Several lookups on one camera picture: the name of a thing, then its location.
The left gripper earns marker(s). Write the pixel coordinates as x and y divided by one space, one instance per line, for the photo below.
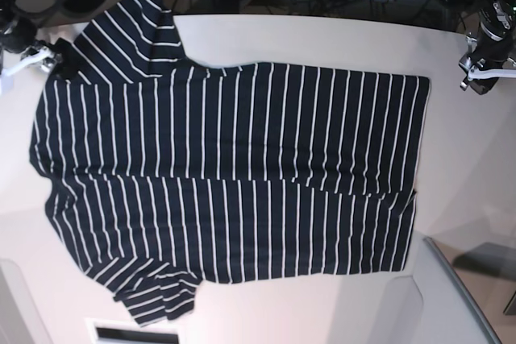
476 65

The white slotted tray front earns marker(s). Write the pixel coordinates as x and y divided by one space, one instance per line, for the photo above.
120 332

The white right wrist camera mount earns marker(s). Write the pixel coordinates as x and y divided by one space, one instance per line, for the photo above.
38 54

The navy white striped t-shirt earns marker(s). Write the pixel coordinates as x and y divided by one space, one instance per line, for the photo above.
166 173

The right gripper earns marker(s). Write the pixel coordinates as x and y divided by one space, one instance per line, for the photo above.
58 59

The white panel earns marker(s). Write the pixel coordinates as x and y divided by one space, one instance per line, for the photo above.
21 321
426 303

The white panel right front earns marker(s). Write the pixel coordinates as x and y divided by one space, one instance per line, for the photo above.
426 303

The white panel left front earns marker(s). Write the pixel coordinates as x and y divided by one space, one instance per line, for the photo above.
21 321

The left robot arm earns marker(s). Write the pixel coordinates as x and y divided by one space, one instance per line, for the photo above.
496 18

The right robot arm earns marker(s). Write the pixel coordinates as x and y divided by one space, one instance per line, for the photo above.
18 36

